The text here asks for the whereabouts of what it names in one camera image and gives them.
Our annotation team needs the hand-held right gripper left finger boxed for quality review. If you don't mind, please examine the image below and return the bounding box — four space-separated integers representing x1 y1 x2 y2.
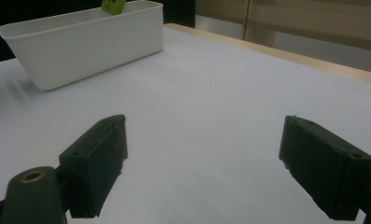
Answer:
58 114 129 219

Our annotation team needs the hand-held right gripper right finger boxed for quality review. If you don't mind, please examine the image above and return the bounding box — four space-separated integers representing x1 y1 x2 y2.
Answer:
278 115 371 222

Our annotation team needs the white plastic bin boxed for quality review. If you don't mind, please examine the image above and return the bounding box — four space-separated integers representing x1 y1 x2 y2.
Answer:
0 0 165 92

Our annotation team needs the green clown phone case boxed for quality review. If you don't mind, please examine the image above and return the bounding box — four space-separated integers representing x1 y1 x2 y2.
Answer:
101 0 127 16

